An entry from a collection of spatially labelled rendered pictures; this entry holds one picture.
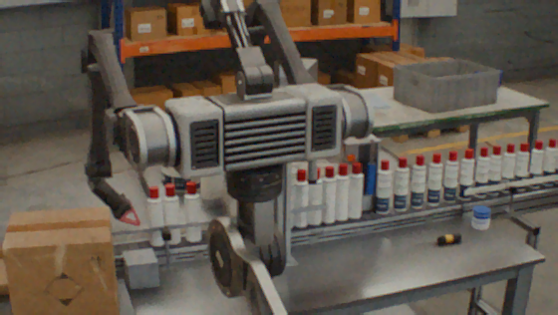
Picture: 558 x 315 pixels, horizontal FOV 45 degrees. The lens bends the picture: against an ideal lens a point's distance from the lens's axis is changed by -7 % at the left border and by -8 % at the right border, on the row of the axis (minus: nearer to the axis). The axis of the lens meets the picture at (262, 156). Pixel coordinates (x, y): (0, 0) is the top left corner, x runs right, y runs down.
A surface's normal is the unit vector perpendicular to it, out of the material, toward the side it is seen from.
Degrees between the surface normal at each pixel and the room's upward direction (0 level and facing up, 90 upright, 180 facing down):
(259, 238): 90
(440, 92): 90
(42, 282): 90
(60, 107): 90
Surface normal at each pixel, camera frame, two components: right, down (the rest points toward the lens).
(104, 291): 0.21, 0.33
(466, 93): 0.47, 0.29
